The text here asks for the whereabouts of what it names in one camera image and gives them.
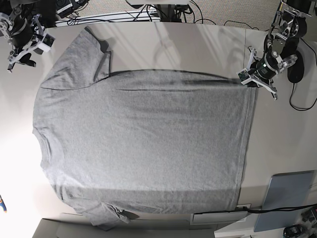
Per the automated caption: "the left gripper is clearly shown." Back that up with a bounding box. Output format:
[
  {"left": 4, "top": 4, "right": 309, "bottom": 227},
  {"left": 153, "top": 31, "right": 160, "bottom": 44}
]
[{"left": 246, "top": 46, "right": 278, "bottom": 100}]

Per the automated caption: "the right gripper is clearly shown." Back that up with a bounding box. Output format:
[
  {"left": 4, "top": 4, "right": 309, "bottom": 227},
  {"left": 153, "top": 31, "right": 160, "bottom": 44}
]
[{"left": 7, "top": 14, "right": 47, "bottom": 72}]

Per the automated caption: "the grey T-shirt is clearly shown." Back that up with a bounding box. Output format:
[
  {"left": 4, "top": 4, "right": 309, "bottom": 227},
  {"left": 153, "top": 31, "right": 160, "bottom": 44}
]
[{"left": 33, "top": 29, "right": 257, "bottom": 230}]

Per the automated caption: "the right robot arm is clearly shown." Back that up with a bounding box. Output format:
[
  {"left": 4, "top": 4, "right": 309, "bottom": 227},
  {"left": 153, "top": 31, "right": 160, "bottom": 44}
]
[{"left": 0, "top": 0, "right": 57, "bottom": 72}]

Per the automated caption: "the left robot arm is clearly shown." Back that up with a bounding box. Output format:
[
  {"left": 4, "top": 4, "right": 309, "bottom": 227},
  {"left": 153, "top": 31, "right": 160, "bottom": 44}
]
[{"left": 238, "top": 0, "right": 313, "bottom": 100}]

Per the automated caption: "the black computer mouse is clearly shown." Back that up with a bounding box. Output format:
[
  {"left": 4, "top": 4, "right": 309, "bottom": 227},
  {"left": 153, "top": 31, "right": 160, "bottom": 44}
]
[{"left": 287, "top": 51, "right": 305, "bottom": 84}]

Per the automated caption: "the black box device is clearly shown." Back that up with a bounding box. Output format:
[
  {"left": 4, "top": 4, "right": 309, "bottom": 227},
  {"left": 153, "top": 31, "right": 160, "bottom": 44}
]
[{"left": 56, "top": 0, "right": 73, "bottom": 18}]

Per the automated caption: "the blue orange tool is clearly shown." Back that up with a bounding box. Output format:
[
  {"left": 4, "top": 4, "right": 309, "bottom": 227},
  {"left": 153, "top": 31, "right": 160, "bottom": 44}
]
[{"left": 0, "top": 196, "right": 7, "bottom": 213}]

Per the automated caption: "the black device with teal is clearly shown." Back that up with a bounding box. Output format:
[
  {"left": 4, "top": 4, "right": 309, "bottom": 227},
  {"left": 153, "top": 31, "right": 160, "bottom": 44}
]
[{"left": 283, "top": 224, "right": 304, "bottom": 238}]

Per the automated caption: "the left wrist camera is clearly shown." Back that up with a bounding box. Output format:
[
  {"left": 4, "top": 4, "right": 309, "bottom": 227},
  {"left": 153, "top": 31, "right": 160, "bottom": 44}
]
[{"left": 237, "top": 68, "right": 252, "bottom": 85}]

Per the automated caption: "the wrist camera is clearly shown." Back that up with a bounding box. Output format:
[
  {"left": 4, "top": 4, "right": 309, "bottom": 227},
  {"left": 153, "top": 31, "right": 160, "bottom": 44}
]
[
  {"left": 39, "top": 34, "right": 55, "bottom": 52},
  {"left": 237, "top": 68, "right": 252, "bottom": 85}
]

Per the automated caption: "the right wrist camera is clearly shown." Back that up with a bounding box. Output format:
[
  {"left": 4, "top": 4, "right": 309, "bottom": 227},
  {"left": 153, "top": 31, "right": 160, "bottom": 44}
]
[{"left": 39, "top": 34, "right": 55, "bottom": 52}]

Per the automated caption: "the black mouse cable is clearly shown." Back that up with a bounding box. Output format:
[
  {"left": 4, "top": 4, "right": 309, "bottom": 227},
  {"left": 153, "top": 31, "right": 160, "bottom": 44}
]
[{"left": 224, "top": 20, "right": 317, "bottom": 112}]

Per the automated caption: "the black laptop cable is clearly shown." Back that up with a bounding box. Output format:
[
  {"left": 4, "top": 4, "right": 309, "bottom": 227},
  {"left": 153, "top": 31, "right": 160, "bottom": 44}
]
[{"left": 193, "top": 204, "right": 317, "bottom": 216}]

